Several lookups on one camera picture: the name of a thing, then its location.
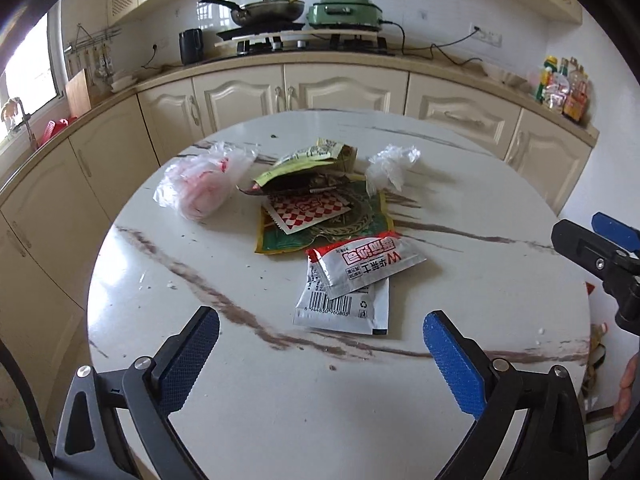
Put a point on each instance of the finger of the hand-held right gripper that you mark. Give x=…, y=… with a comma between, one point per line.
x=615, y=227
x=580, y=245

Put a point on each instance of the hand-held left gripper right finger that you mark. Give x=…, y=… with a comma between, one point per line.
x=452, y=360

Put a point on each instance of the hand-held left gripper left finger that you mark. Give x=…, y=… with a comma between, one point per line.
x=192, y=355

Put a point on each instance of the white barcode packet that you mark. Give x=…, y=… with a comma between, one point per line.
x=345, y=310

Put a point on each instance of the red white sauce packet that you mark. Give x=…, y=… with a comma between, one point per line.
x=370, y=262

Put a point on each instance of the green gold packet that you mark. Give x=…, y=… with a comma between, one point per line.
x=360, y=215

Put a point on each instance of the red white checkered packet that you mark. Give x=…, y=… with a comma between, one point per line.
x=307, y=212

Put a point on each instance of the person's right hand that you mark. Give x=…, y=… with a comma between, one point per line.
x=630, y=385

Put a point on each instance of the red bag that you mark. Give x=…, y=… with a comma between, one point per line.
x=597, y=350

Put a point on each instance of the round white marble table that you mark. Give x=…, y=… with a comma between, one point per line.
x=300, y=400

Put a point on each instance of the cluster of condiment bottles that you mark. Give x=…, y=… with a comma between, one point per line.
x=565, y=92

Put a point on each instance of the pink plastic bag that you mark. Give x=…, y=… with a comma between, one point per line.
x=200, y=185

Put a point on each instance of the dark foil packet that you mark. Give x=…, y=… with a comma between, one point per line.
x=300, y=185

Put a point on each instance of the clear plastic bag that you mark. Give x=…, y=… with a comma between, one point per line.
x=392, y=167

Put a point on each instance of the yellow green packet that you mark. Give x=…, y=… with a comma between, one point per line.
x=285, y=171

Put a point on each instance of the pale green printed packet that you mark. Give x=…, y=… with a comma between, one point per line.
x=310, y=151

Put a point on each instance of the red plastic basin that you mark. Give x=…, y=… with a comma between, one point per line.
x=56, y=131

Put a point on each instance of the steel faucet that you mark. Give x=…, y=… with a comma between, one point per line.
x=27, y=127

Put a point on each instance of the white dishes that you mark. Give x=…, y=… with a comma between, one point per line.
x=124, y=81

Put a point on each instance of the wooden cutting board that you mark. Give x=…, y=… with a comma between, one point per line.
x=78, y=92

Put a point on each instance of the black electric kettle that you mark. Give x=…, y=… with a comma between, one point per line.
x=191, y=47

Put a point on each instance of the hanging kitchen utensils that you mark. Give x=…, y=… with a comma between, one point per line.
x=92, y=62

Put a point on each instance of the green electric cooker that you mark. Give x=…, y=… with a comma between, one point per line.
x=345, y=14

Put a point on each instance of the black gas stove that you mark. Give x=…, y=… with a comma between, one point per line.
x=310, y=46

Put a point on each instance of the black wok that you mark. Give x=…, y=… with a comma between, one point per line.
x=270, y=12

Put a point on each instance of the white frame window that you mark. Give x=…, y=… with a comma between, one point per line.
x=30, y=75

